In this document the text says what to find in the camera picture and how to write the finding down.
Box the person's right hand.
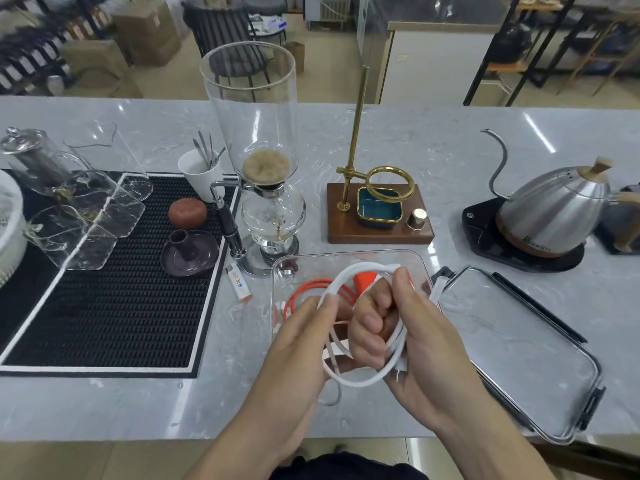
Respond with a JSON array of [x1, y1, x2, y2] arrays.
[[347, 267, 493, 435]]

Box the person's left hand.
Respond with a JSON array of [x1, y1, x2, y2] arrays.
[[247, 293, 356, 448]]

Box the red cable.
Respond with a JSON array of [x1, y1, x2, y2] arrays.
[[272, 277, 359, 325]]

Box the clear plastic container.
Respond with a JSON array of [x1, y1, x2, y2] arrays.
[[269, 249, 441, 375]]

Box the white cable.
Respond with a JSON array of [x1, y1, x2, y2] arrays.
[[316, 261, 409, 408]]

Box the clear container lid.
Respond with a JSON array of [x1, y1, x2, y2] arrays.
[[431, 265, 607, 445]]

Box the person's black clothing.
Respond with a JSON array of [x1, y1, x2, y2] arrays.
[[269, 452, 431, 480]]

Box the large cardboard box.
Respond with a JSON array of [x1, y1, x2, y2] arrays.
[[111, 0, 182, 67]]

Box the white orange lighter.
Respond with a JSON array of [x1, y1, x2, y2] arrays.
[[225, 263, 253, 304]]

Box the orange tissue pack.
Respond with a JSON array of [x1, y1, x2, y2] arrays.
[[352, 269, 416, 295]]

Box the black kettle base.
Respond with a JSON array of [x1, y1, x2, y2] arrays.
[[461, 197, 586, 274]]

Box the purple saucer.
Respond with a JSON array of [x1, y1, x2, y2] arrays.
[[159, 229, 221, 278]]

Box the wooden brass pour-over stand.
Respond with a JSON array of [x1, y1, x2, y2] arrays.
[[326, 65, 436, 245]]

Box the teal square dish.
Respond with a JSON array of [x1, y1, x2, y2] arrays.
[[356, 187, 405, 229]]

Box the small purple cup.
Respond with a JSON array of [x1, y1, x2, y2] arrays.
[[169, 229, 193, 263]]

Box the black rubber bar mat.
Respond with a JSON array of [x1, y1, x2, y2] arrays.
[[0, 169, 242, 379]]

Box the steel gooseneck kettle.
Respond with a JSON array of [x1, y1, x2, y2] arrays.
[[481, 128, 640, 259]]

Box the brown round clay lid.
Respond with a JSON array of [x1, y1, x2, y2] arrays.
[[167, 198, 209, 231]]

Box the white ceramic cup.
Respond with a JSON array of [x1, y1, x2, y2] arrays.
[[177, 148, 223, 203]]

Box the clear glass pitcher gold trim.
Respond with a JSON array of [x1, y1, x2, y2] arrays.
[[52, 170, 146, 239]]

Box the tall clear glass pitcher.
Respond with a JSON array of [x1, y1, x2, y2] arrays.
[[63, 122, 155, 202]]

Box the glass siphon coffee maker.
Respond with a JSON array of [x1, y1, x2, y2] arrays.
[[199, 41, 307, 278]]

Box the white counter cabinet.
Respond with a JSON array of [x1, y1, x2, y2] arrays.
[[355, 0, 501, 105]]

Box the white plastic basket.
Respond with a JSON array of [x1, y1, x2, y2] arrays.
[[0, 169, 29, 288]]

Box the brown paper bag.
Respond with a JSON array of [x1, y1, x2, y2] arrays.
[[273, 42, 296, 75], [287, 41, 306, 75]]

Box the black bag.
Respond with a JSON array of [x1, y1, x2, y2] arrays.
[[492, 23, 532, 65]]

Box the glass teapot with metal lid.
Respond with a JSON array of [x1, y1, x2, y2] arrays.
[[0, 126, 89, 198]]

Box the round side table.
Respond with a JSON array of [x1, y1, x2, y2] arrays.
[[248, 14, 289, 45]]

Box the dark slatted chair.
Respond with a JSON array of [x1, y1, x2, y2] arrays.
[[181, 2, 273, 101]]

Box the white appliance unit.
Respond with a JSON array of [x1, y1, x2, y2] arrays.
[[303, 0, 355, 31]]

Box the grey cushioned chair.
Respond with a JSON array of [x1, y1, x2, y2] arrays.
[[242, 0, 289, 15]]

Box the row of dark labelled bottles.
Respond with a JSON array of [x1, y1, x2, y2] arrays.
[[0, 4, 111, 93]]

